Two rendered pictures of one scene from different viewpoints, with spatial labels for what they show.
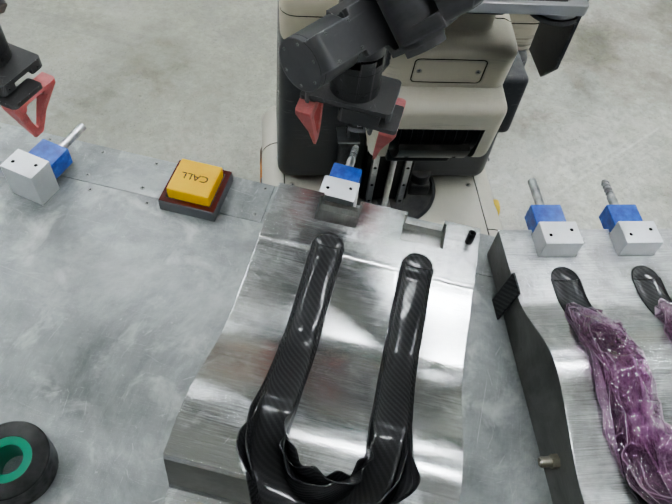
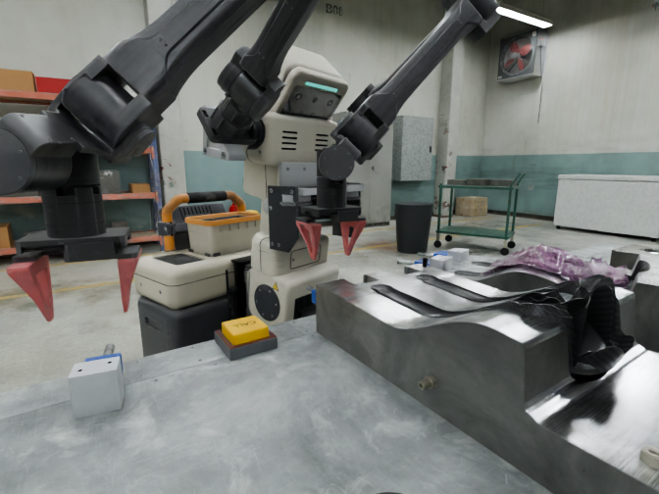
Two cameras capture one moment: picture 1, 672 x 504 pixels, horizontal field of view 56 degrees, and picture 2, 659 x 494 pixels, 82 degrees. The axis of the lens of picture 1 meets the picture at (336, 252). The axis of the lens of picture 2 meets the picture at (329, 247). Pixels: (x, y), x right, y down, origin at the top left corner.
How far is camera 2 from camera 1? 62 cm
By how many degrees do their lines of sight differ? 52
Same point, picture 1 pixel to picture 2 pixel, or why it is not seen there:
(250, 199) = (281, 331)
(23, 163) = (94, 367)
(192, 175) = (241, 323)
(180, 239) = (269, 364)
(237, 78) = not seen: hidden behind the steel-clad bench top
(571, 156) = not seen: hidden behind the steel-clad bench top
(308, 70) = (344, 162)
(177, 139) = not seen: outside the picture
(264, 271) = (374, 307)
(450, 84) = (307, 265)
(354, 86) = (341, 194)
